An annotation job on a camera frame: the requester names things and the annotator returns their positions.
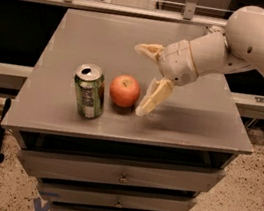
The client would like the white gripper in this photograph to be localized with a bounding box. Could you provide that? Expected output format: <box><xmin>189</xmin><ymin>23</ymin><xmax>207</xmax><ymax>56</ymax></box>
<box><xmin>134</xmin><ymin>40</ymin><xmax>198</xmax><ymax>117</ymax></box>

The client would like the red orange apple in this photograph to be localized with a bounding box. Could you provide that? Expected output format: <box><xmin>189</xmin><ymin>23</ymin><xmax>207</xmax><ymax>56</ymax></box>
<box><xmin>109</xmin><ymin>75</ymin><xmax>141</xmax><ymax>108</ymax></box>

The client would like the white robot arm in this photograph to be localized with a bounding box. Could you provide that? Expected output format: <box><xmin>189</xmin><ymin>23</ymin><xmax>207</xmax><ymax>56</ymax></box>
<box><xmin>135</xmin><ymin>5</ymin><xmax>264</xmax><ymax>116</ymax></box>

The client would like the white green soda can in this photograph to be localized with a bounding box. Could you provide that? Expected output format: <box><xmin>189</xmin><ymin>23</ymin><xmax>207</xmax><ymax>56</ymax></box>
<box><xmin>207</xmin><ymin>25</ymin><xmax>225</xmax><ymax>35</ymax></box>

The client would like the grey drawer cabinet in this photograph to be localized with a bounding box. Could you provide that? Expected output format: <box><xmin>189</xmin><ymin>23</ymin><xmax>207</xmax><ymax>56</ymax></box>
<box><xmin>3</xmin><ymin>10</ymin><xmax>252</xmax><ymax>199</ymax></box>

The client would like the top grey drawer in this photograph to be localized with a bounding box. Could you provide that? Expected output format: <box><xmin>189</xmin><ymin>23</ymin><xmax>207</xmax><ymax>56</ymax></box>
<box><xmin>17</xmin><ymin>150</ymin><xmax>226</xmax><ymax>192</ymax></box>

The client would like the middle grey drawer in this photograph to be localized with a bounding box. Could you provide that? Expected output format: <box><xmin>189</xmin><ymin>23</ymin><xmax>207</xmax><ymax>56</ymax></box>
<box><xmin>37</xmin><ymin>183</ymin><xmax>196</xmax><ymax>211</ymax></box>

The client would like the blue tape on floor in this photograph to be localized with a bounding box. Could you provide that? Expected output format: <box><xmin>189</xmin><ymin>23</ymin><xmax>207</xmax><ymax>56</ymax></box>
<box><xmin>33</xmin><ymin>194</ymin><xmax>51</xmax><ymax>211</ymax></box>

